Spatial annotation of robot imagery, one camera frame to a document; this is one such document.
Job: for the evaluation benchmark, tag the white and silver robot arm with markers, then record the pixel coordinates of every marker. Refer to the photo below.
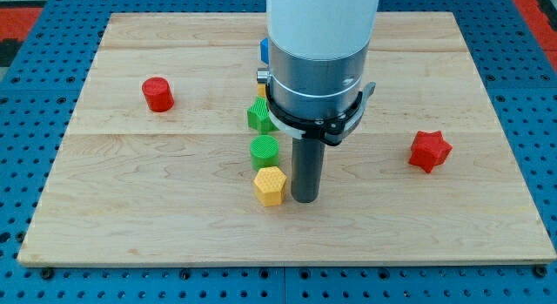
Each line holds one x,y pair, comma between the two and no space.
317,53

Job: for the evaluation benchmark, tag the red star block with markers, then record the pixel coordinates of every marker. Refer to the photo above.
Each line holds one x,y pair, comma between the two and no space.
429,149

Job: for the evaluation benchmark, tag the red cylinder block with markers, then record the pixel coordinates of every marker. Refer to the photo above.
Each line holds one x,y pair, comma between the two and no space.
157,93

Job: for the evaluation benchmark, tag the light wooden board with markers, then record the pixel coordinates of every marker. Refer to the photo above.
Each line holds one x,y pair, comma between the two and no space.
131,187

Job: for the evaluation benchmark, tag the blue block behind arm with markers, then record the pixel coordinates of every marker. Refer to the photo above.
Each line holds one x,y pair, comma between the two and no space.
264,50

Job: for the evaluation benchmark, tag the yellow hexagon block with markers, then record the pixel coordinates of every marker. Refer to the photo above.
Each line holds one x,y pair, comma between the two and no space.
269,186

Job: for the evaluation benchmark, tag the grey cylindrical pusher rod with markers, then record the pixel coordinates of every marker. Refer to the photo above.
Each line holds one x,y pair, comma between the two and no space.
307,164

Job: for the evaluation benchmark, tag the yellow block behind arm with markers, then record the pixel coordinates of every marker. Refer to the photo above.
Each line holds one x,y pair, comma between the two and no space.
261,89

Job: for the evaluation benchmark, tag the green star block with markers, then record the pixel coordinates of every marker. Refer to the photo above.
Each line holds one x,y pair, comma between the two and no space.
258,117

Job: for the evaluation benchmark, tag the green cylinder block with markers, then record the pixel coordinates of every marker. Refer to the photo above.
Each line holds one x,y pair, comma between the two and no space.
264,152

